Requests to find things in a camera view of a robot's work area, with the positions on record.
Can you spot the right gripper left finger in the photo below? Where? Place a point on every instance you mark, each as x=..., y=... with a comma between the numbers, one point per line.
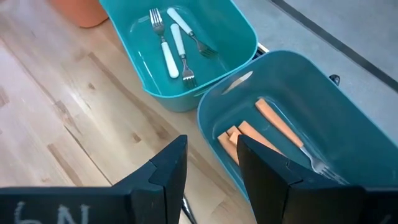
x=93, y=205

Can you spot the orange plastic bin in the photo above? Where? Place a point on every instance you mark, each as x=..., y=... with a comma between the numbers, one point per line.
x=81, y=12

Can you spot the green plastic bin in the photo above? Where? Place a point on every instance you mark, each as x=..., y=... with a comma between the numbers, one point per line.
x=217, y=31

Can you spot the blue-grey plastic bin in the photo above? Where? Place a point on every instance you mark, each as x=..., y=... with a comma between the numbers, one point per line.
x=326, y=109

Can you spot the black fork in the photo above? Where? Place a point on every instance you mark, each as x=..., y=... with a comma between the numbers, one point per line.
x=187, y=208

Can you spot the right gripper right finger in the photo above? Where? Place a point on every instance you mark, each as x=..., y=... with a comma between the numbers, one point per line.
x=295, y=199

